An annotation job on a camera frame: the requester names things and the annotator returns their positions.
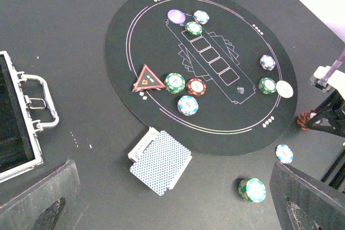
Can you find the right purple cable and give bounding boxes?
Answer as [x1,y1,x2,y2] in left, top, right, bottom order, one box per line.
[320,48,345,85]

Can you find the green poker chip stack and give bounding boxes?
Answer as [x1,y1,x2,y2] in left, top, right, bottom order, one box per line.
[238,178,266,203]

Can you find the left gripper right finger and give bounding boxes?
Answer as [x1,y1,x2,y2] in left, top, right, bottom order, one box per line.
[270,161,344,229]

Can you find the green chips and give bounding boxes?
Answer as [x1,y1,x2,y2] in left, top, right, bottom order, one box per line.
[164,73,185,94]
[258,78,277,95]
[185,22,203,36]

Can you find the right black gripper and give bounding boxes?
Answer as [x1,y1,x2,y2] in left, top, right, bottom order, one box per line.
[307,90,344,137]

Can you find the aluminium poker case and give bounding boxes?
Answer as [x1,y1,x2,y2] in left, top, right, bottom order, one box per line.
[1,51,59,182]

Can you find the black aluminium rail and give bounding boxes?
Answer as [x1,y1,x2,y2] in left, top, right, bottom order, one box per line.
[321,144,344,194]

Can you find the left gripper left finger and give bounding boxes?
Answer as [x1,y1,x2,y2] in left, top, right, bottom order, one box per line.
[1,160,80,229]

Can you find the orange black poker chip stack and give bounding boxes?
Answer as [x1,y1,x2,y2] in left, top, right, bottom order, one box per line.
[296,110,317,131]

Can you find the red triangular marker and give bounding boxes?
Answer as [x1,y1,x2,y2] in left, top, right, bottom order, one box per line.
[132,64,165,92]

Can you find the blue white poker chip stack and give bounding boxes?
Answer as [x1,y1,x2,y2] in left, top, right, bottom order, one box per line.
[275,144,293,164]

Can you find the blue chips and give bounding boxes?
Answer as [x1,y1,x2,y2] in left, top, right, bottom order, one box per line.
[259,55,276,71]
[193,10,210,25]
[177,95,199,116]

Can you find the round black poker mat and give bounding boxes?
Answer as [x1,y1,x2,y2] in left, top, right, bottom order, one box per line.
[105,0,298,156]

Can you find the white dealer button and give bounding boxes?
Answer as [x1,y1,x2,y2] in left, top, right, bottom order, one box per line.
[276,80,294,99]

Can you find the purple round button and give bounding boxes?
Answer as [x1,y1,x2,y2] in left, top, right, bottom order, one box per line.
[167,9,186,25]

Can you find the orange chips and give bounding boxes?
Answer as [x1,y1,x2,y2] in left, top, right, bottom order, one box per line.
[185,78,206,96]

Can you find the blue playing card deck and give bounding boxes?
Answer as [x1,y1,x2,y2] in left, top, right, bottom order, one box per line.
[128,127,192,196]

